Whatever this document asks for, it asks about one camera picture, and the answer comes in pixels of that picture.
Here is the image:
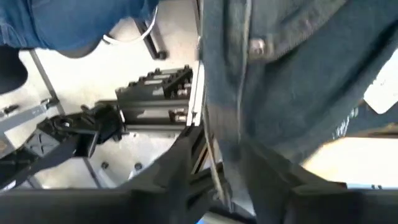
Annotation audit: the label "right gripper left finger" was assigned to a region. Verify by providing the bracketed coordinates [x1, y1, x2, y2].
[119, 126, 200, 224]

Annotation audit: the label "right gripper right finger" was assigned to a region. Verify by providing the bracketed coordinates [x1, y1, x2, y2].
[242, 146, 348, 224]

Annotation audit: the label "dark blue denim jeans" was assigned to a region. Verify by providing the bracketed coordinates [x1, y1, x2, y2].
[198, 0, 398, 224]

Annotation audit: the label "white paper garment tag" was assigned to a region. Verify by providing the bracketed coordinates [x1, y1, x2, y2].
[363, 49, 398, 114]

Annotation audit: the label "grey metal bar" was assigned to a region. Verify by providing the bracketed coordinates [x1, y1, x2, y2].
[0, 104, 60, 133]

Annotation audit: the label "person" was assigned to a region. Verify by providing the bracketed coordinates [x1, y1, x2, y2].
[0, 0, 160, 94]

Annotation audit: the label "black aluminium frame beam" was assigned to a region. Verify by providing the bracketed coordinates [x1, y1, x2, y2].
[114, 64, 206, 131]

